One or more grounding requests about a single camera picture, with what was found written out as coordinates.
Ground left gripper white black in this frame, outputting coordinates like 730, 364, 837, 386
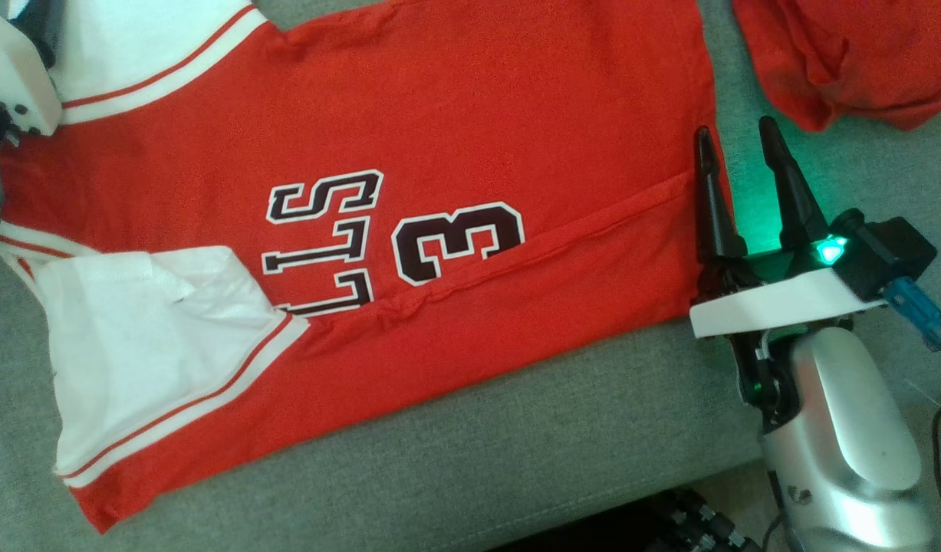
0, 0, 64, 200

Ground red basketball jersey white sleeves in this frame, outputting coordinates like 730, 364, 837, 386
0, 0, 736, 536

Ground grey sofa seat cushion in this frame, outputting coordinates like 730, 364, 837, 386
0, 0, 941, 552

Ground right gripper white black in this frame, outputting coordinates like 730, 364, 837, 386
688, 116, 890, 431

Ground red basketball shorts white stripe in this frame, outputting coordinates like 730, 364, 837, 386
731, 0, 941, 133

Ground right arm cable blue connector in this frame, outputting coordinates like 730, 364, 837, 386
883, 276, 941, 552

